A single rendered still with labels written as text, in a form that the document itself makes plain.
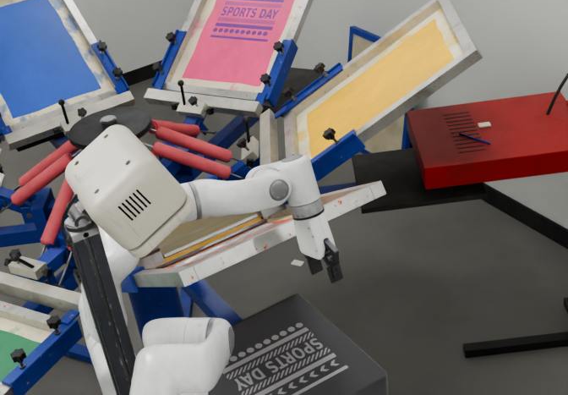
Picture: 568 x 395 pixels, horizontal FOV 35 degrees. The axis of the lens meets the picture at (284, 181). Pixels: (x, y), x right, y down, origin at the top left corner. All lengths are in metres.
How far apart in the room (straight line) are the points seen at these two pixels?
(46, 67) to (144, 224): 2.68
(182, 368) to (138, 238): 0.23
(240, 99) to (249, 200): 1.92
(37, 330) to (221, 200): 1.29
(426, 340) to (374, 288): 0.46
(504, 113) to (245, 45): 1.19
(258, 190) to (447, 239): 2.91
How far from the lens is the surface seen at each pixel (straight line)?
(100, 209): 1.53
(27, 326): 3.08
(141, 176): 1.52
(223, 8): 4.18
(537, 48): 4.32
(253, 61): 3.92
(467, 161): 3.22
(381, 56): 3.47
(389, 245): 4.71
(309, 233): 2.00
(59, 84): 4.13
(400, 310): 4.29
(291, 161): 1.97
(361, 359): 2.65
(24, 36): 4.31
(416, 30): 3.45
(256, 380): 2.64
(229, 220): 2.75
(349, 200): 2.26
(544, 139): 3.35
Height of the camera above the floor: 2.74
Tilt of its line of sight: 31 degrees down
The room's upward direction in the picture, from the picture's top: 9 degrees counter-clockwise
